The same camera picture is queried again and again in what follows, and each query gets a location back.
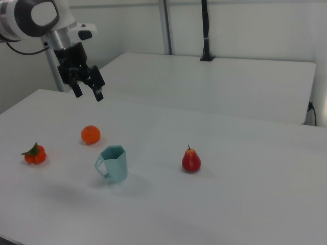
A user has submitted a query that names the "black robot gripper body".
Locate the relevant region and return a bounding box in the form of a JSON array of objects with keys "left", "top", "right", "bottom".
[{"left": 53, "top": 42, "right": 89, "bottom": 86}]

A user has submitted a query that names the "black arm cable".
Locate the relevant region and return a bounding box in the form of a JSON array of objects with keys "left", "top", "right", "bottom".
[{"left": 0, "top": 39, "right": 51, "bottom": 56}]

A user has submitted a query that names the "silver post behind arm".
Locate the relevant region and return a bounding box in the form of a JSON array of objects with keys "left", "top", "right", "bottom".
[{"left": 42, "top": 35, "right": 65, "bottom": 92}]

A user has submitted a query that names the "black camera pole with base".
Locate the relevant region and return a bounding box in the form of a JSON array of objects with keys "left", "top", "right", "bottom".
[{"left": 199, "top": 0, "right": 216, "bottom": 62}]

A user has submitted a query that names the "black cable at table edge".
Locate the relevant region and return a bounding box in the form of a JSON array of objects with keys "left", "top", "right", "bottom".
[{"left": 307, "top": 101, "right": 318, "bottom": 127}]

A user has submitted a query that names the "aluminium vertical frame profile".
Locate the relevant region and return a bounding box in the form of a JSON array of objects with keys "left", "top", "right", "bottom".
[{"left": 157, "top": 0, "right": 175, "bottom": 56}]

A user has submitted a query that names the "large orange fruit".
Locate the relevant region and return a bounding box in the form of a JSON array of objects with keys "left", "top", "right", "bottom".
[{"left": 81, "top": 125, "right": 101, "bottom": 145}]

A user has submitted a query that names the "light blue angular mug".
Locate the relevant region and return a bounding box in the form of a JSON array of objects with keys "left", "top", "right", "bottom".
[{"left": 94, "top": 144, "right": 128, "bottom": 184}]

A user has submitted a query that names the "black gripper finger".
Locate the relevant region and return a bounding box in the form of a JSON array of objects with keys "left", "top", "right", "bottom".
[
  {"left": 68, "top": 67, "right": 83, "bottom": 99},
  {"left": 82, "top": 65, "right": 106, "bottom": 102}
]

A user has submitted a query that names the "red yellow pear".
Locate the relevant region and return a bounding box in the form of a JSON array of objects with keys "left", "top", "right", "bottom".
[{"left": 181, "top": 144, "right": 202, "bottom": 172}]

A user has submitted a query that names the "white adjacent table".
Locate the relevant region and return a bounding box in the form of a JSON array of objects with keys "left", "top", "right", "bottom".
[{"left": 98, "top": 52, "right": 317, "bottom": 126}]

